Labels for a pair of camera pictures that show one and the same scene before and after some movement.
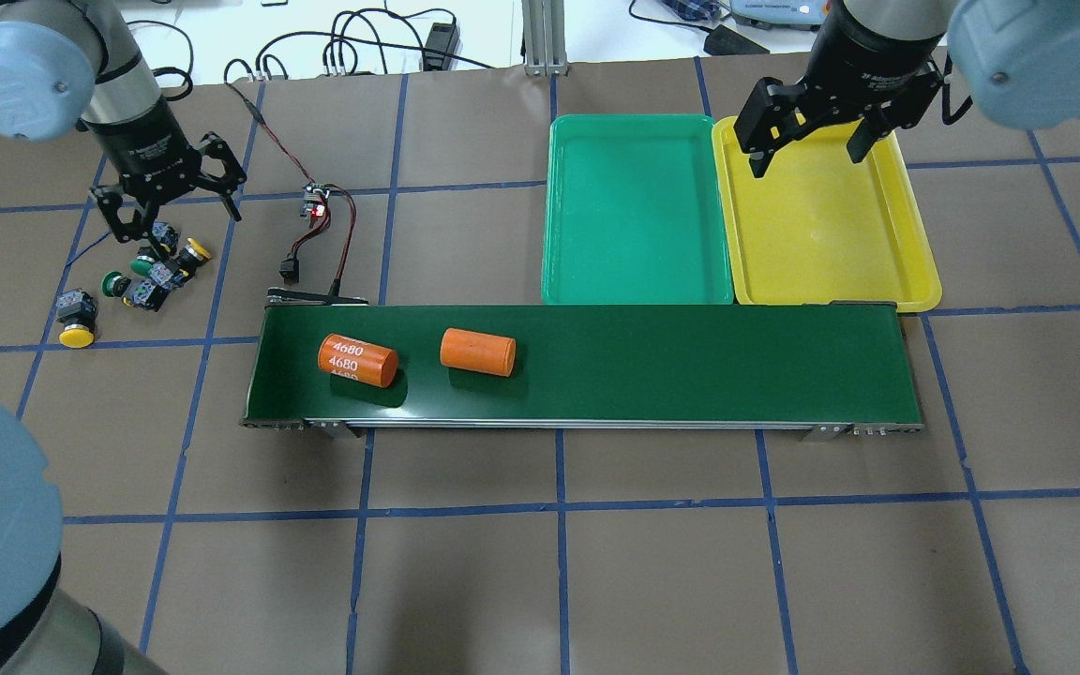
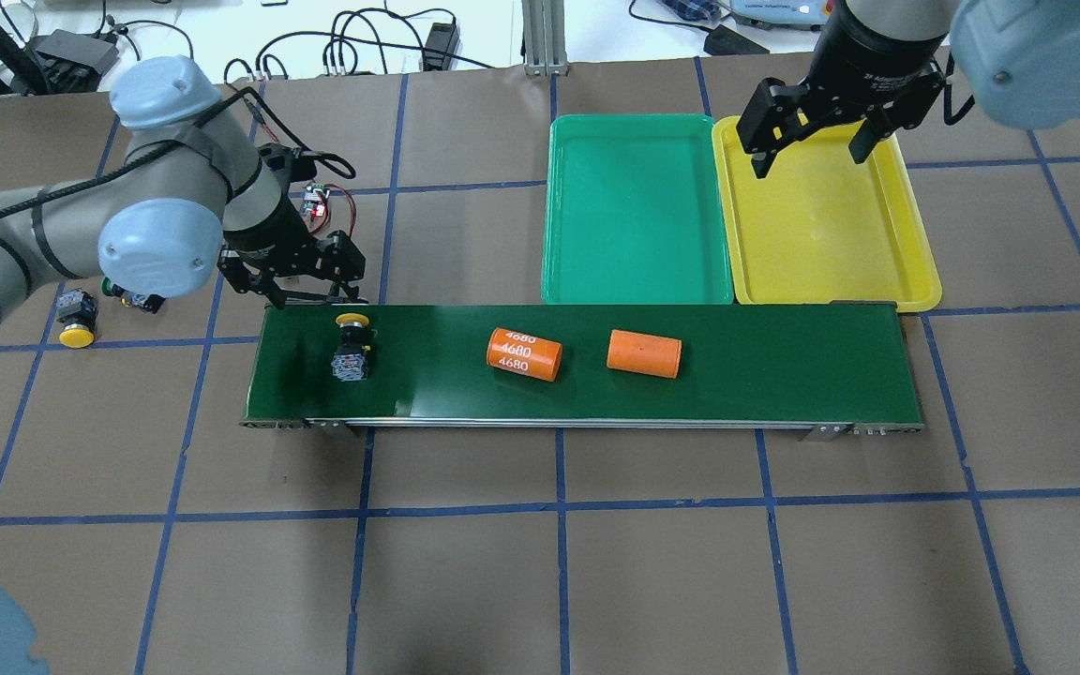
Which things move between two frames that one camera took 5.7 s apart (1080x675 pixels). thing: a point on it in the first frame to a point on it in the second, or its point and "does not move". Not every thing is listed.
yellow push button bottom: (78, 310) does not move
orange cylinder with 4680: (352, 359) to (524, 354)
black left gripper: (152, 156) to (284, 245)
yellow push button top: (200, 248) to (350, 362)
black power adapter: (446, 37) does not move
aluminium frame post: (545, 31) does not move
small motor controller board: (314, 197) does not move
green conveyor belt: (827, 369) does not move
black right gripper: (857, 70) does not move
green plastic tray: (634, 211) does not move
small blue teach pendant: (780, 12) does not move
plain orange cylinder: (477, 352) to (643, 354)
